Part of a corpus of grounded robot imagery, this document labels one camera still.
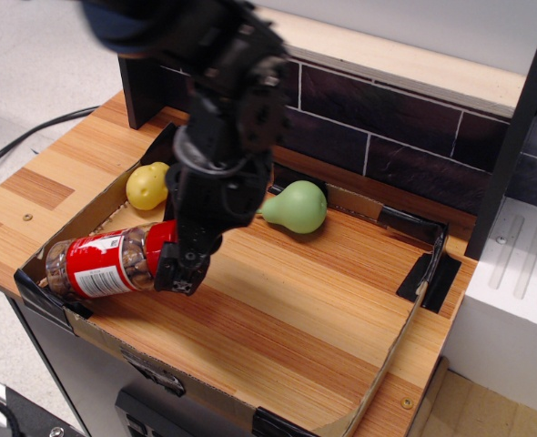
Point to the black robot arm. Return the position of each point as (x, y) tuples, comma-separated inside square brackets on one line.
[(237, 115)]

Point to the black vertical post right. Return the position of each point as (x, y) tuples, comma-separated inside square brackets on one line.
[(505, 164)]

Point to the black vertical post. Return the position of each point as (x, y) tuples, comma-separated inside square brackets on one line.
[(148, 87), (505, 164)]

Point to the black vertical post left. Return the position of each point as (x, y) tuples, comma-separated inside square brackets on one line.
[(148, 87)]

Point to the cardboard fence with black tape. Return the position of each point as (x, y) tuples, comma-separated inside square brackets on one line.
[(288, 335)]

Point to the red-capped spice bottle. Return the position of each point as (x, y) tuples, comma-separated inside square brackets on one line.
[(107, 264)]

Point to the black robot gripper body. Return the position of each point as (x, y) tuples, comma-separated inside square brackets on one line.
[(206, 200)]

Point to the yellow toy potato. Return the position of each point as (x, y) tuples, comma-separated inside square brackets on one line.
[(146, 187)]

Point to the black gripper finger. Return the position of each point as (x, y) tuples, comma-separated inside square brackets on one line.
[(165, 278), (191, 270)]

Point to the green toy pear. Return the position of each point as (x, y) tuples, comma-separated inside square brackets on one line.
[(301, 207)]

